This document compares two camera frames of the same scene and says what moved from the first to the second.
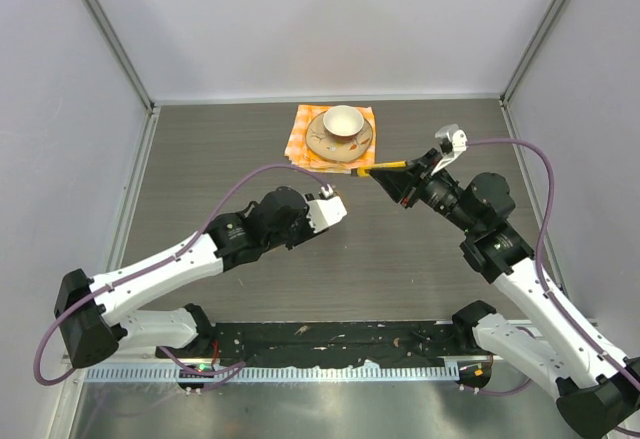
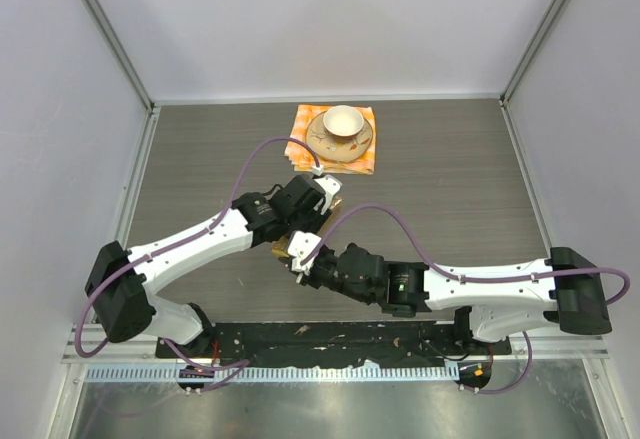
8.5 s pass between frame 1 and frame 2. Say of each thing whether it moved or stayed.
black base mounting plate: stayed
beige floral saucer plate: stayed
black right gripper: moved
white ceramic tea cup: stayed
